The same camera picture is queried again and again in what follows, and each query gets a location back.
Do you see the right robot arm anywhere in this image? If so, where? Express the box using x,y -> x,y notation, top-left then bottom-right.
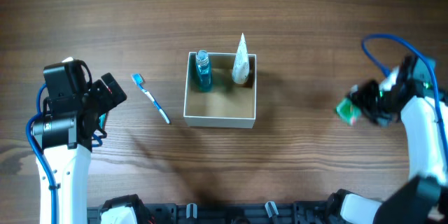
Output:
323,55 -> 447,223

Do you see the blue white toothbrush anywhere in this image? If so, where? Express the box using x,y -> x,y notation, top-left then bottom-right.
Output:
131,73 -> 171,125

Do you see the right blue cable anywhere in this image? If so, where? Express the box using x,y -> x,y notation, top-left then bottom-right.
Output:
360,34 -> 442,123

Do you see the blue mouthwash bottle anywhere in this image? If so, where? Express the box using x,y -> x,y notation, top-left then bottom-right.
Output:
192,50 -> 213,92

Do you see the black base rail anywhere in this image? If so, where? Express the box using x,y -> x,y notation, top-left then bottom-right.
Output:
87,201 -> 338,224

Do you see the blue cable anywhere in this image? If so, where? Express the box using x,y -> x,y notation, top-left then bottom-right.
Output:
360,34 -> 442,123
24,83 -> 104,224

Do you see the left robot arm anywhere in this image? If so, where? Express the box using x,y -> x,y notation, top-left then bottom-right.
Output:
26,57 -> 127,223

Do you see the white square cardboard box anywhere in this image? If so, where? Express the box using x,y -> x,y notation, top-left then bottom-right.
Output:
183,52 -> 257,129

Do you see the left blue cable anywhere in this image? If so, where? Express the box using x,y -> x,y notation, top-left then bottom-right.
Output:
24,83 -> 104,224

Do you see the green white small box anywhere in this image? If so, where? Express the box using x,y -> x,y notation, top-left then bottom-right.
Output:
335,98 -> 362,126

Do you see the red white toothpaste tube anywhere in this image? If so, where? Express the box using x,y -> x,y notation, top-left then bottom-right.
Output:
99,113 -> 107,129

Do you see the white lotion tube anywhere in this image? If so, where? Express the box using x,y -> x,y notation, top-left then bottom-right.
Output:
232,34 -> 250,85

